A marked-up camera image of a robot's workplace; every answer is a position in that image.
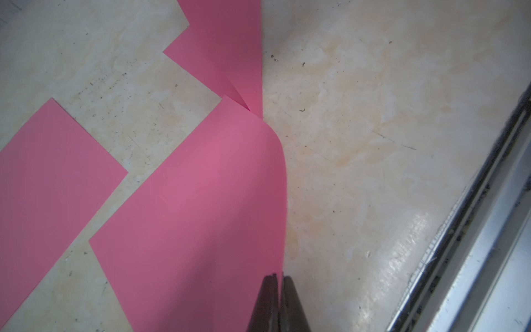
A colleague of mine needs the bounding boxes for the front aluminium rail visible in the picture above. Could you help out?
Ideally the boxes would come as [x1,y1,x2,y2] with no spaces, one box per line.
[388,91,530,331]

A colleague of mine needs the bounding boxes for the pink square paper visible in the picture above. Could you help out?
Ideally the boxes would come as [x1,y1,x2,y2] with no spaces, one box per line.
[164,1,263,118]

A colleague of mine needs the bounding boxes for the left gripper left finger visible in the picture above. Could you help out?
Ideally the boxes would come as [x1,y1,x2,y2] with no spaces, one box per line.
[246,273,279,332]

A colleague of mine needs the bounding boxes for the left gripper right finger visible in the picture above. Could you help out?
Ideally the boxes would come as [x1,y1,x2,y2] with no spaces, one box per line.
[279,276,311,332]

